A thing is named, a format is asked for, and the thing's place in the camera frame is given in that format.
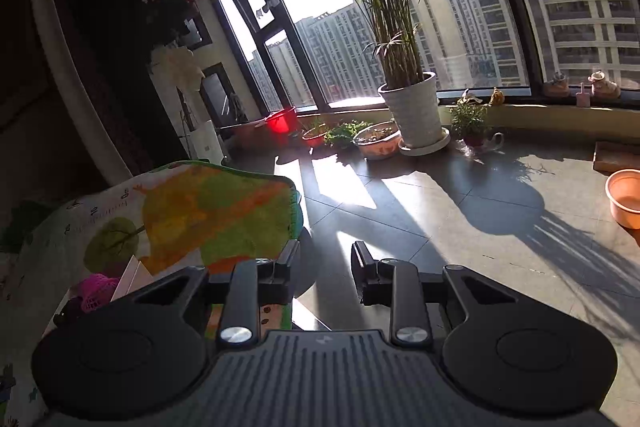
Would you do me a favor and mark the leafy green plant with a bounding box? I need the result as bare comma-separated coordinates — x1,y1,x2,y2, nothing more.
324,121,372,148

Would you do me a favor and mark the clear glass jug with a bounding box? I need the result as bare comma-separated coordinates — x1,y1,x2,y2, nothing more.
460,132,504,156

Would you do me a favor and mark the printed play mat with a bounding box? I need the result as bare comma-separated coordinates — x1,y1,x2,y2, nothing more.
0,161,304,427

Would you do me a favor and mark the small potted herb plant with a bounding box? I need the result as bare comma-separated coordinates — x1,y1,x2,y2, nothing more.
449,99,494,148

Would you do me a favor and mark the floral ceramic planter bowl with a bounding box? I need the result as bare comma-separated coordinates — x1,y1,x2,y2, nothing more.
352,122,404,160

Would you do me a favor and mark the wooden board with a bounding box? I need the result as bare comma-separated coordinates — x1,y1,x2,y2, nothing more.
592,141,640,174

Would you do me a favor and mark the pink box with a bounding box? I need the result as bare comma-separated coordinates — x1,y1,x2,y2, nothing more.
110,254,167,304

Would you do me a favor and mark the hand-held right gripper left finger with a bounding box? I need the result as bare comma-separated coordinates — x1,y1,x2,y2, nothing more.
132,239,302,347

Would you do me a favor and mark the black window frame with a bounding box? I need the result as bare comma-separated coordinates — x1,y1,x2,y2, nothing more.
210,0,640,116

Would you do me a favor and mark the small plant red pot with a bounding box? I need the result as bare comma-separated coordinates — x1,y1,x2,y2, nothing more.
300,117,332,150

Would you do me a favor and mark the red bucket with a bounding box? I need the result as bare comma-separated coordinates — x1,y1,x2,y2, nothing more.
264,107,299,136

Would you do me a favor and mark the pink plastic basket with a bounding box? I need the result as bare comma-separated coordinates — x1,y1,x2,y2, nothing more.
77,273,122,314

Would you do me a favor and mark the potted palm plant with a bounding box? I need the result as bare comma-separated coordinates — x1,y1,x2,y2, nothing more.
307,0,506,156

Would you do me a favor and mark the orange plastic basin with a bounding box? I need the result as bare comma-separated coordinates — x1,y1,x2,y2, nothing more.
605,169,640,230

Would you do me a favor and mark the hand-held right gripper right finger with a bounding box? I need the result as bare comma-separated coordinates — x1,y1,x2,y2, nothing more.
351,240,511,348

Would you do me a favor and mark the white appliance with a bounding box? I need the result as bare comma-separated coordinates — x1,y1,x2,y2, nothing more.
190,119,224,164

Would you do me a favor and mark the white fluffy ornament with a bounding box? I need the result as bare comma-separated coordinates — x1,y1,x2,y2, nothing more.
151,46,207,91

